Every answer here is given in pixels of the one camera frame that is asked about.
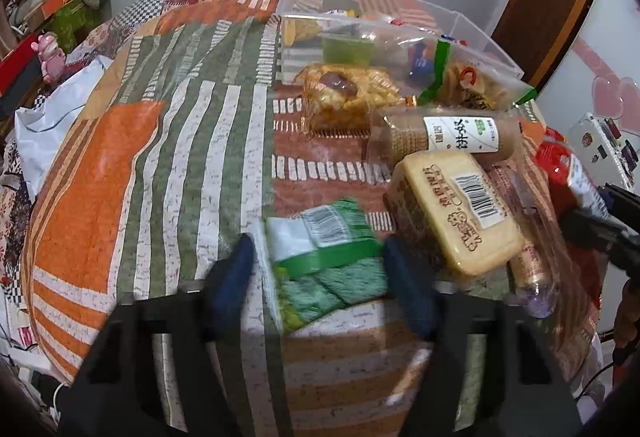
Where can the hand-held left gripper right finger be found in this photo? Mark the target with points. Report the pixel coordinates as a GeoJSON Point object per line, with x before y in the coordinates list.
{"type": "Point", "coordinates": [406, 282]}

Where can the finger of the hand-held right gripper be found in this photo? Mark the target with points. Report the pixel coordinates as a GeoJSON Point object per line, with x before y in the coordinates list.
{"type": "Point", "coordinates": [595, 232]}
{"type": "Point", "coordinates": [614, 200]}

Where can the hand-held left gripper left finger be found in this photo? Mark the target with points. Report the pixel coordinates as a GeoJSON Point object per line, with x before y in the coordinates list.
{"type": "Point", "coordinates": [239, 262]}

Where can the red snack packet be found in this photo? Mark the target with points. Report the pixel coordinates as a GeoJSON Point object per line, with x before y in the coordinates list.
{"type": "Point", "coordinates": [567, 167]}

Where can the green snack packet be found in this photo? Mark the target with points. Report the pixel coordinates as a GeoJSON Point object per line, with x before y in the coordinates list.
{"type": "Point", "coordinates": [325, 267]}

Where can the yellow biscuit box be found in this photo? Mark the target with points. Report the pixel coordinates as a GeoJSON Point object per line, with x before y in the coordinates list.
{"type": "Point", "coordinates": [460, 212]}

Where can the clear plastic storage box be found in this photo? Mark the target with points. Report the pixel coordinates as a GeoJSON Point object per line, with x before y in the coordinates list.
{"type": "Point", "coordinates": [380, 12]}

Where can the person's right hand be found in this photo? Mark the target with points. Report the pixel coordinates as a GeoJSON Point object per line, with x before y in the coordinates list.
{"type": "Point", "coordinates": [628, 317]}

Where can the white laptop with stickers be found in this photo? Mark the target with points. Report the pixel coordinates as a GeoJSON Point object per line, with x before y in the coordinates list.
{"type": "Point", "coordinates": [607, 142]}

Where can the clear wrapped biscuit roll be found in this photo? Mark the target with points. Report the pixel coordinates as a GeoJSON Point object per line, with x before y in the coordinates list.
{"type": "Point", "coordinates": [532, 262]}

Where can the striped patchwork blanket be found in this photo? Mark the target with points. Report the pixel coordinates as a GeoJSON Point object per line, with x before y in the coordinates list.
{"type": "Point", "coordinates": [165, 157]}

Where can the white cabinet heart stickers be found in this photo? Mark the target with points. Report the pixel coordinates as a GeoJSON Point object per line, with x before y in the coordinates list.
{"type": "Point", "coordinates": [610, 67]}

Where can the brown biscuit tube white label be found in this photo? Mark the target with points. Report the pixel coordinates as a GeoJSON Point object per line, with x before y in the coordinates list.
{"type": "Point", "coordinates": [450, 132]}

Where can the clear cracker bag green stripe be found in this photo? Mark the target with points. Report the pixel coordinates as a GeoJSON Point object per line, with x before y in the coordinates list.
{"type": "Point", "coordinates": [475, 82]}

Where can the clear pastry packet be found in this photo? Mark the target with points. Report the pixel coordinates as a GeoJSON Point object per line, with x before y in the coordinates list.
{"type": "Point", "coordinates": [350, 97]}

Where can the white plastic bag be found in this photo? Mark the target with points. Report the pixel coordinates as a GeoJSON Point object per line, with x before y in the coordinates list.
{"type": "Point", "coordinates": [52, 114]}

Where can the yellow snack bag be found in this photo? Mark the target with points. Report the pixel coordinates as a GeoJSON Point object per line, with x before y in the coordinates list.
{"type": "Point", "coordinates": [300, 30]}

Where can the pink toy figure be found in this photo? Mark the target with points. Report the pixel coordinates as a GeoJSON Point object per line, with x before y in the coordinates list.
{"type": "Point", "coordinates": [47, 59]}

